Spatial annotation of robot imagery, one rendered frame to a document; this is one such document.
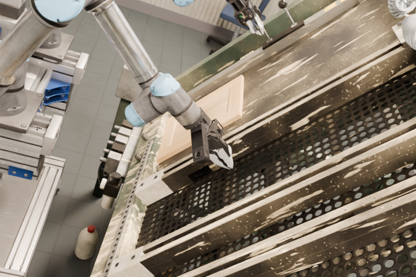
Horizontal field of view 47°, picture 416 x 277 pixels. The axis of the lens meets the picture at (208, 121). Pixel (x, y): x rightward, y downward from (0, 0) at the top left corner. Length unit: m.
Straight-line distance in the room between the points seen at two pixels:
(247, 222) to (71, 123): 2.34
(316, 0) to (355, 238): 1.38
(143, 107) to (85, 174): 1.73
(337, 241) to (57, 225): 1.97
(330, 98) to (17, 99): 1.02
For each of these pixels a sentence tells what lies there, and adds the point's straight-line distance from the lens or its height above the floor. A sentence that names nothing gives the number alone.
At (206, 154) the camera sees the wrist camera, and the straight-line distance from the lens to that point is 1.35.
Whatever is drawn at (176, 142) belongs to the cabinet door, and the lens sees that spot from 1.92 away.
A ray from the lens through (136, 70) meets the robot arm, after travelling 1.47.
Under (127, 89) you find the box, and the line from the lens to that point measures 2.41.
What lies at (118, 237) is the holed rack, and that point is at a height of 0.89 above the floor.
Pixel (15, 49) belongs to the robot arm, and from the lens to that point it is 1.43.
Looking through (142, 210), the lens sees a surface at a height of 0.89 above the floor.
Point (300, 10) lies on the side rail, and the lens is 2.23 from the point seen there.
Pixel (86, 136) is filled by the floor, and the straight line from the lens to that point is 3.34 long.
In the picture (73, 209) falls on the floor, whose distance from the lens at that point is 2.86.
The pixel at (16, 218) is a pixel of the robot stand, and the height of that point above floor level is 0.21.
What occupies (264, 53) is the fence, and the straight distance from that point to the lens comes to 2.03.
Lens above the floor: 2.13
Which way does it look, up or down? 33 degrees down
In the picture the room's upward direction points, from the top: 24 degrees clockwise
